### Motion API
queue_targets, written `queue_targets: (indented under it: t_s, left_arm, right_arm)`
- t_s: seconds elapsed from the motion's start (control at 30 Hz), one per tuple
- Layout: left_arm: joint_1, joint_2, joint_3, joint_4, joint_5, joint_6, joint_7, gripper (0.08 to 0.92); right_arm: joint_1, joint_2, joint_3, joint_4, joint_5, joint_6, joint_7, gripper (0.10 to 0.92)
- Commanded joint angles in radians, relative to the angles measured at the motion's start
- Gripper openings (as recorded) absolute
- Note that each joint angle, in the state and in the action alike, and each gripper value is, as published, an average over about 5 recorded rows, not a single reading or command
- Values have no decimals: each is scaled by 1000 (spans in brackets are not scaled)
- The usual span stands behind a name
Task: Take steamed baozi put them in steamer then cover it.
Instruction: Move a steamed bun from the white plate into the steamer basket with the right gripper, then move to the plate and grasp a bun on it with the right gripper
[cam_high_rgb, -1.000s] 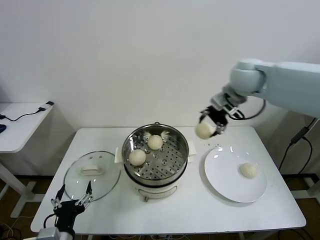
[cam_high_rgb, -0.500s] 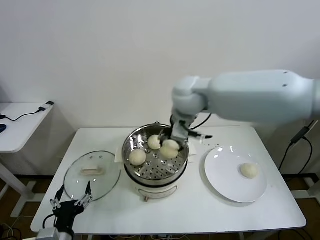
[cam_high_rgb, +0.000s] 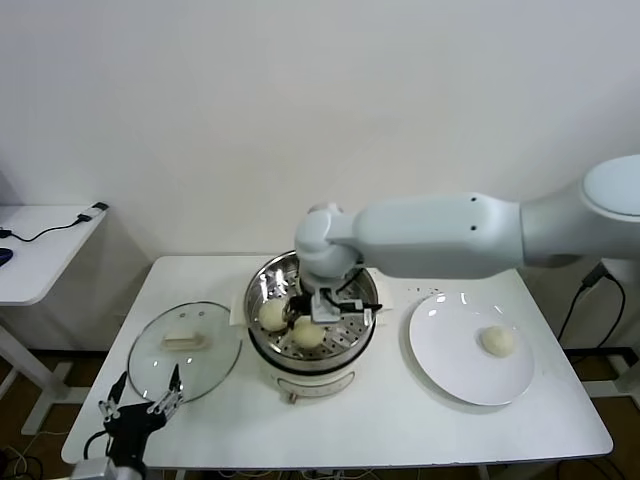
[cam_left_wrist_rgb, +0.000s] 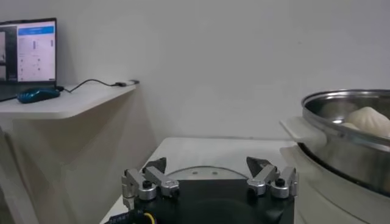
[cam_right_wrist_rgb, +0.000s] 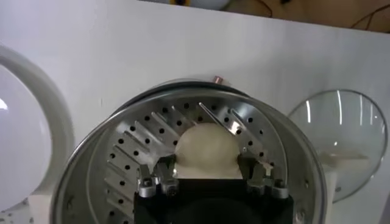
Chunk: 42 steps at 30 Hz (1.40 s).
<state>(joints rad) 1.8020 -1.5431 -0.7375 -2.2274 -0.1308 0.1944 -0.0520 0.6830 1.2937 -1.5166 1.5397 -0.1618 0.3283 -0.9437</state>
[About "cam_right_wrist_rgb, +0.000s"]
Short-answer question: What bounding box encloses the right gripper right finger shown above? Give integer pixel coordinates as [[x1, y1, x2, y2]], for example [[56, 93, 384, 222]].
[[237, 152, 289, 200]]

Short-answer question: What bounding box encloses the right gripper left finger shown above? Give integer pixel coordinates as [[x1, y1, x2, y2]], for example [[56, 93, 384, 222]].
[[135, 153, 180, 198]]

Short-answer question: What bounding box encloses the white steamed baozi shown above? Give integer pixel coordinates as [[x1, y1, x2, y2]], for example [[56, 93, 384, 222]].
[[174, 122, 243, 180]]

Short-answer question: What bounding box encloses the glass lid with cream handle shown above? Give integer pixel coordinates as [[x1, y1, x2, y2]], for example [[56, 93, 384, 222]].
[[288, 88, 389, 204]]

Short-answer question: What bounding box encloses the perforated steel steamer basket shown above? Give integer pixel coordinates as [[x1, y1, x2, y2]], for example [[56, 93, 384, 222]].
[[50, 86, 328, 224]]

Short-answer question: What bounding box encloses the steel steamer pot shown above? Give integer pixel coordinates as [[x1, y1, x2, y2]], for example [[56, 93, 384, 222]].
[[27, 75, 339, 224]]

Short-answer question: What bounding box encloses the white round plate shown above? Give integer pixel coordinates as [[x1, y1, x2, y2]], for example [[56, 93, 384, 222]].
[[0, 44, 76, 214]]

